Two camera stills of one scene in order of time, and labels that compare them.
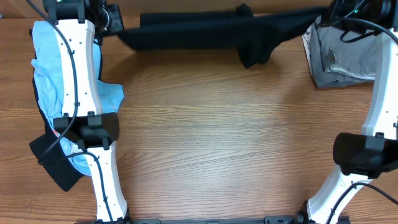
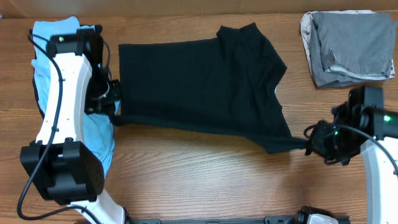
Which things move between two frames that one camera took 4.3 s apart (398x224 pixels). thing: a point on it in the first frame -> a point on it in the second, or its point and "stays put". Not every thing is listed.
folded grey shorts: x=336 y=63 stays put
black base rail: x=269 y=220 stays put
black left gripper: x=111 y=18 -> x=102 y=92
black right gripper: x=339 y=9 -> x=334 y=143
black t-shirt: x=258 y=37 -> x=222 y=86
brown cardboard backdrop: x=20 y=10 stays put
